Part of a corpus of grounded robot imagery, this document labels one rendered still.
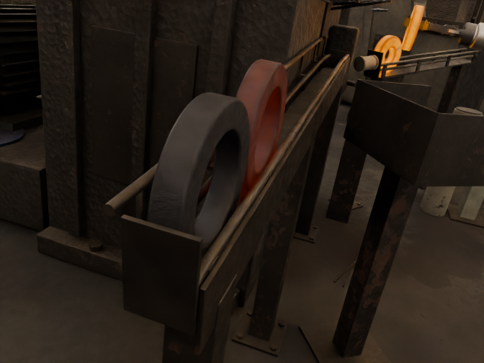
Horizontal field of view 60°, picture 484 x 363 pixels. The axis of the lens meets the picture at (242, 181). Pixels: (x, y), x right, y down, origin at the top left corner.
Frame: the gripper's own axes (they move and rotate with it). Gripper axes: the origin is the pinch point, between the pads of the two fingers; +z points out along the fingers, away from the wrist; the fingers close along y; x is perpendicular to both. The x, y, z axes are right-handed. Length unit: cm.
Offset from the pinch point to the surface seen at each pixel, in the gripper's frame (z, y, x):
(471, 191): -51, 35, -67
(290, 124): 22, -88, -24
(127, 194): 26, -144, -18
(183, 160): 21, -145, -13
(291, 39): 28, -76, -8
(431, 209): -37, 30, -79
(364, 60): 13.5, 2.7, -16.7
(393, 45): 4.3, 17.3, -9.5
